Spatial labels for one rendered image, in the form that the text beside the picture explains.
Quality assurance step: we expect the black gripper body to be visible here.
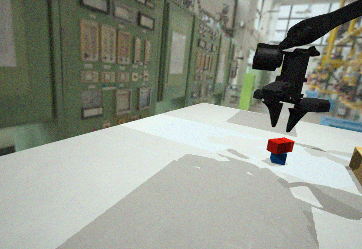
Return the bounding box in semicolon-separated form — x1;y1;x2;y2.
253;72;331;113

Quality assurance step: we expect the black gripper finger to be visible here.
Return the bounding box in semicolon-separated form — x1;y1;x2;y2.
286;108;311;132
262;101;283;127

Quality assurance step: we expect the blue cube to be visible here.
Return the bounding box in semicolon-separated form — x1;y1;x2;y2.
270;152;287;165

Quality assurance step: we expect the red cube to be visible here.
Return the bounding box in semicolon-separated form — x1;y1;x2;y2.
266;138;286;155
277;137;295;153

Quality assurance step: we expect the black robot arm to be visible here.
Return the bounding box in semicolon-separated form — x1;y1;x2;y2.
252;0;362;102

